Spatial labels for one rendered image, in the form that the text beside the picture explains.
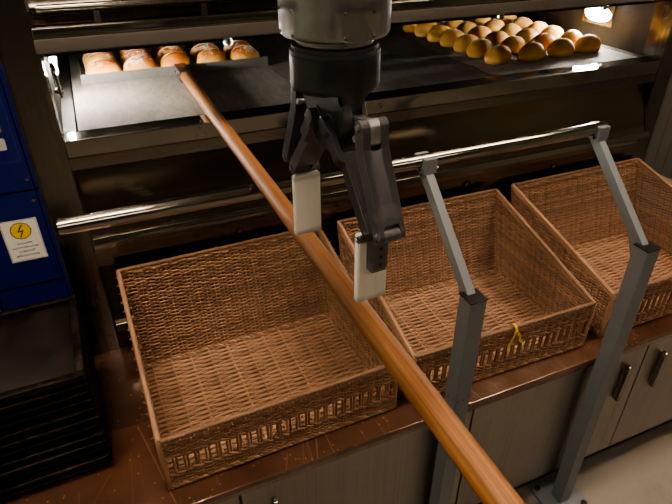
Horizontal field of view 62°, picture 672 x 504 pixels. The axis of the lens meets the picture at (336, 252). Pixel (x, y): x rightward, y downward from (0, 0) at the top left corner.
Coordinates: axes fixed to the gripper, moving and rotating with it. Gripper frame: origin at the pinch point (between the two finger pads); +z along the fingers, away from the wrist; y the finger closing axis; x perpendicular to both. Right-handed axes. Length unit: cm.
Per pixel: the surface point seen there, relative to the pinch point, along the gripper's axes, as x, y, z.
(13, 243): -37, -87, 35
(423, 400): 4.8, 10.2, 13.7
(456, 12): 66, -68, -8
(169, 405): -14, -62, 74
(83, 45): -14, -73, -8
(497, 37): 121, -114, 10
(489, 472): 5.0, 20.1, 13.5
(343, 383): 21, -37, 61
